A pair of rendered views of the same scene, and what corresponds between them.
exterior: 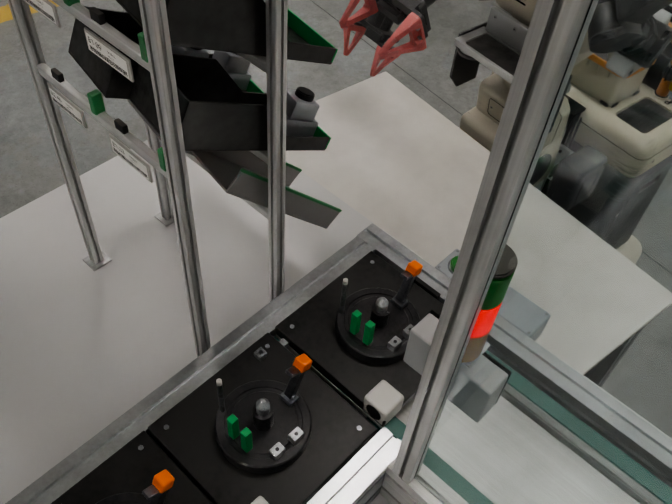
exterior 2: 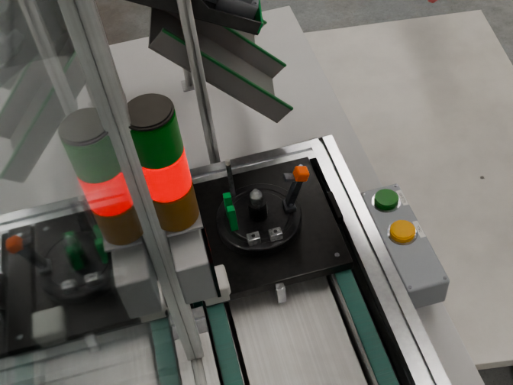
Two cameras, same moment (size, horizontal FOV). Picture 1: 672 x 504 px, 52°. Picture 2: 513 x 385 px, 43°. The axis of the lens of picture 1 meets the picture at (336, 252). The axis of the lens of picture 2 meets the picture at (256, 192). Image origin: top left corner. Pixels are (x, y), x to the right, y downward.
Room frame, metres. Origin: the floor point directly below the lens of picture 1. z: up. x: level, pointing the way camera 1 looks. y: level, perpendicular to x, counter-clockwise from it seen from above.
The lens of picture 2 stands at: (0.17, -0.54, 1.81)
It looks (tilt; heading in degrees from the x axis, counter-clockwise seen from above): 49 degrees down; 42
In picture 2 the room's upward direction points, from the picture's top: 8 degrees counter-clockwise
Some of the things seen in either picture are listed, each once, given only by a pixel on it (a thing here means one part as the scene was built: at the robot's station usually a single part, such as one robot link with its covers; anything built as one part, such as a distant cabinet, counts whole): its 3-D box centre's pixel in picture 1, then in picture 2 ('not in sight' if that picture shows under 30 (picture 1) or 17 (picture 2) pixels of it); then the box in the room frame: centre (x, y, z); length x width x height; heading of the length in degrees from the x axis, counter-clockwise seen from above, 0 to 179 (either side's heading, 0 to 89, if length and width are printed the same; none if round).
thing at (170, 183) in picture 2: not in sight; (163, 169); (0.45, -0.15, 1.33); 0.05 x 0.05 x 0.05
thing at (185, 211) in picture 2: not in sight; (172, 200); (0.45, -0.15, 1.28); 0.05 x 0.05 x 0.05
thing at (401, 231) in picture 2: not in sight; (402, 232); (0.78, -0.28, 0.96); 0.04 x 0.04 x 0.02
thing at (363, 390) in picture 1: (376, 330); (259, 225); (0.66, -0.08, 0.96); 0.24 x 0.24 x 0.02; 51
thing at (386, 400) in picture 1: (383, 402); (213, 285); (0.52, -0.09, 0.97); 0.05 x 0.05 x 0.04; 51
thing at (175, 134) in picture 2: not in sight; (153, 133); (0.45, -0.15, 1.38); 0.05 x 0.05 x 0.05
